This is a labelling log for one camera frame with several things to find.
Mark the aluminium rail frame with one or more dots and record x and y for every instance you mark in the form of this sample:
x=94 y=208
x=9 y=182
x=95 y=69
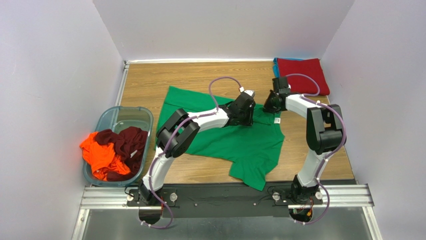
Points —
x=348 y=215

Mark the red folded t-shirt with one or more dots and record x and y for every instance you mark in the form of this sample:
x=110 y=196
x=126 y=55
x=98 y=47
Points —
x=310 y=78

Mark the blue folded t-shirt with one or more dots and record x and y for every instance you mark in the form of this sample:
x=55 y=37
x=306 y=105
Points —
x=285 y=66

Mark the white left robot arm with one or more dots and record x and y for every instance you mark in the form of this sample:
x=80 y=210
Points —
x=177 y=134

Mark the orange t-shirt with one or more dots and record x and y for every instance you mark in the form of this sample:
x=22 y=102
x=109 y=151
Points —
x=102 y=159

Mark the clear blue plastic bin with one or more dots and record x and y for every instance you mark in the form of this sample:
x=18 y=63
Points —
x=117 y=119

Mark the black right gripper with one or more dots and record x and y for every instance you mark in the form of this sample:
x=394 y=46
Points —
x=271 y=104

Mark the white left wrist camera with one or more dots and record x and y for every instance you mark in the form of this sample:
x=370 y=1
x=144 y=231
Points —
x=248 y=92

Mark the green t-shirt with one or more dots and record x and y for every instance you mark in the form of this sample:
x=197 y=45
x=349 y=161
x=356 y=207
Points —
x=253 y=150

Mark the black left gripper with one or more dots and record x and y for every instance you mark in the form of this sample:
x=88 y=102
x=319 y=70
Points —
x=244 y=116

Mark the maroon t-shirt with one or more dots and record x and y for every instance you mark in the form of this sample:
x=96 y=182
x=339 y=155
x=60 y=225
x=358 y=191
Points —
x=129 y=145

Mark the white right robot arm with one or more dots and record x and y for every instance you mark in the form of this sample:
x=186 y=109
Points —
x=325 y=135

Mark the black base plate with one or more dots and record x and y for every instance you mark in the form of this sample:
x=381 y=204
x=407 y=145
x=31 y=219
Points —
x=280 y=199

